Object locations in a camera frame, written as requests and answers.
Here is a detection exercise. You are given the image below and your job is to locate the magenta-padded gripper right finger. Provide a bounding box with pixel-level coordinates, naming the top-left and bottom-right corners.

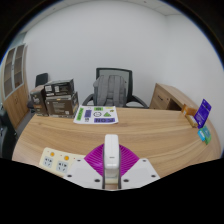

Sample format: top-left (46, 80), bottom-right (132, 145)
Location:
top-left (118, 144), bottom-right (161, 190)

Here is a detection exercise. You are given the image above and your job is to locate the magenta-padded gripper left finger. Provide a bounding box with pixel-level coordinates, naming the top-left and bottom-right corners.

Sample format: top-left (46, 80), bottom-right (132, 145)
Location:
top-left (63, 143), bottom-right (106, 190)

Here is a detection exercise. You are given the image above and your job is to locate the white charger block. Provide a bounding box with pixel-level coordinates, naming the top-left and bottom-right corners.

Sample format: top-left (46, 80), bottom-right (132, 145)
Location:
top-left (102, 133), bottom-right (121, 190)

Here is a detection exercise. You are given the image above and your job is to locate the cream power strip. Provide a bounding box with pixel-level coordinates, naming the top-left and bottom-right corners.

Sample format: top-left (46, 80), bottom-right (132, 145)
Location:
top-left (38, 146), bottom-right (86, 177)

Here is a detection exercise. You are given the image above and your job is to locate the printed paper sheet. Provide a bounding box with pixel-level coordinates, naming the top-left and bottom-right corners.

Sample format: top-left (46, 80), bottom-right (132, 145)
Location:
top-left (73, 105), bottom-right (119, 125)

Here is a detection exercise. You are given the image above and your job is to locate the large dark cardboard box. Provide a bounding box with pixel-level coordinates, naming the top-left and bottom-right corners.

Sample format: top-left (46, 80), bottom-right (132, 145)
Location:
top-left (44, 92), bottom-right (80, 118)

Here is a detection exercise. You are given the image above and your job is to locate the small blue box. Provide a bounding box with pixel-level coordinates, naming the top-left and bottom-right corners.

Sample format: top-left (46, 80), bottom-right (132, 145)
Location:
top-left (197, 128), bottom-right (206, 141)

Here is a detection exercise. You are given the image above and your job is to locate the flat yellow box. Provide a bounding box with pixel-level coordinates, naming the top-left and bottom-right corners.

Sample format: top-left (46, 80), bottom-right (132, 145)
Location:
top-left (186, 114), bottom-right (200, 129)

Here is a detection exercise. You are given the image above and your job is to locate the green box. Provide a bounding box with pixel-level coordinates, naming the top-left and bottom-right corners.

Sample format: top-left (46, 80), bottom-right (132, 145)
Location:
top-left (203, 131), bottom-right (213, 145)

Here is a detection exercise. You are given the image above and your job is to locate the teal box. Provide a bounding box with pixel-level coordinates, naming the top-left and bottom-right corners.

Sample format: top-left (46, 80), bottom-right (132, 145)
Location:
top-left (201, 125), bottom-right (212, 138)

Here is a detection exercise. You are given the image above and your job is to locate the orange box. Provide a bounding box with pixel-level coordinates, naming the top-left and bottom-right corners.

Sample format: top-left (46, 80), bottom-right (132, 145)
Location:
top-left (181, 103), bottom-right (198, 118)

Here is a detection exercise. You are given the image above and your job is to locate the wooden side cabinet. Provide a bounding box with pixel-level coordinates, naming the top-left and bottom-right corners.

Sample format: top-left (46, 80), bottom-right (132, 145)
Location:
top-left (148, 82), bottom-right (201, 113)

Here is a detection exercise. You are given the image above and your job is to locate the purple pouch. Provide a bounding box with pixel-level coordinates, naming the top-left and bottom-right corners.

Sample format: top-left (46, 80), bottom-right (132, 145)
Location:
top-left (193, 98), bottom-right (213, 130)

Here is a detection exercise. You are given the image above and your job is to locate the brown cardboard box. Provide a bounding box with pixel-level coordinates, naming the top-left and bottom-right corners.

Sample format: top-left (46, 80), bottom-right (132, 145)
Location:
top-left (29, 85), bottom-right (49, 117)

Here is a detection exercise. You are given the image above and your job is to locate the black seat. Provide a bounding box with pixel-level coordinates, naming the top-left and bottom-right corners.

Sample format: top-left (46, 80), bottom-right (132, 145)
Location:
top-left (0, 106), bottom-right (18, 159)

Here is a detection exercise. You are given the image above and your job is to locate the grey backpack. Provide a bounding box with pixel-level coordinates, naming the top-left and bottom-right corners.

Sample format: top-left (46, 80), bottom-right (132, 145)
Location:
top-left (92, 74), bottom-right (128, 108)

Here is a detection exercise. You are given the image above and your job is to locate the small dark cardboard box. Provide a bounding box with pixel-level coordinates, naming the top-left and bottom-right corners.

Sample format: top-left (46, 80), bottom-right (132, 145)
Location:
top-left (43, 78), bottom-right (76, 98)

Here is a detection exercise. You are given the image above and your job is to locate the wooden shelf cabinet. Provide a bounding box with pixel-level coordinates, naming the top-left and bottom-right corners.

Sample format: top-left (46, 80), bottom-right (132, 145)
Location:
top-left (0, 43), bottom-right (31, 129)

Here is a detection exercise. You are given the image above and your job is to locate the black mesh office chair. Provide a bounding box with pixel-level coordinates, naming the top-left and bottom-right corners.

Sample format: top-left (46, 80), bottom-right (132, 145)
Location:
top-left (81, 67), bottom-right (149, 109)

